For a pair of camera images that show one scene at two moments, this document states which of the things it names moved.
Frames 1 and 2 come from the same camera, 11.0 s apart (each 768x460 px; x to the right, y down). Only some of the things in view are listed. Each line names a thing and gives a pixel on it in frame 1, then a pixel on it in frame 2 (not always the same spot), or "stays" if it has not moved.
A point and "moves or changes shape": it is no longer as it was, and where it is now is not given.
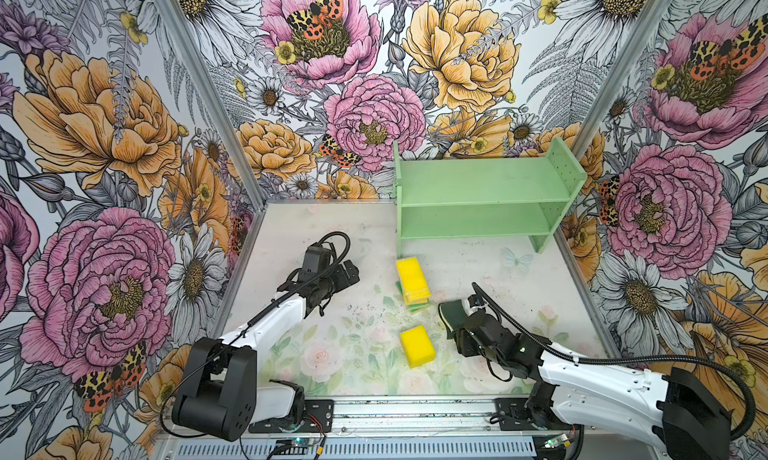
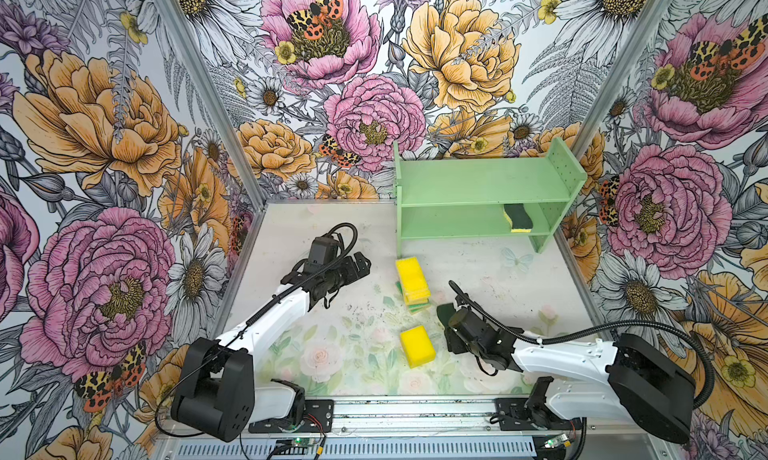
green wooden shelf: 494,197 stays
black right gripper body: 471,348 stays
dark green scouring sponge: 453,315 moves or changes shape
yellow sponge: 413,281 stays
